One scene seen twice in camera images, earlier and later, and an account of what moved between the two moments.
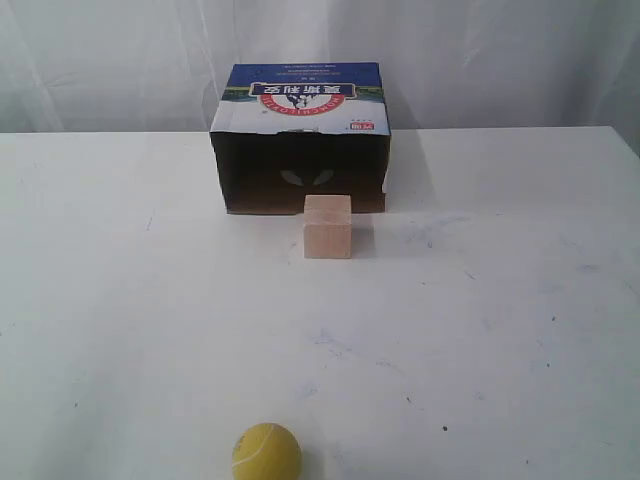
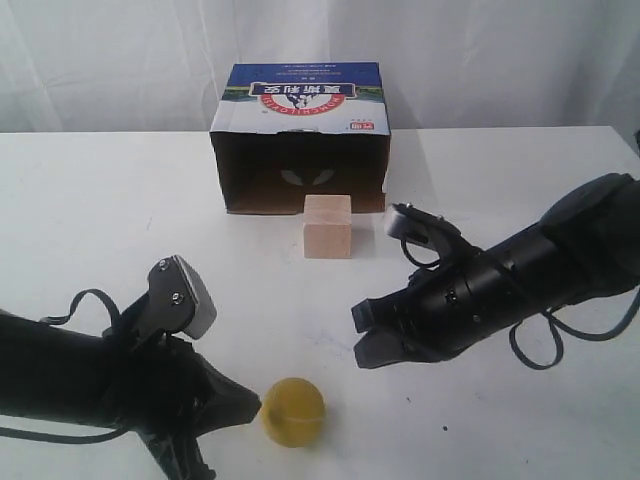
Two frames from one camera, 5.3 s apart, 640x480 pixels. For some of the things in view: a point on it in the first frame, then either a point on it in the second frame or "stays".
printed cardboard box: (283, 131) stays
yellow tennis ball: (267, 451) -> (293, 412)
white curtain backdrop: (151, 66) stays
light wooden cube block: (328, 226) stays
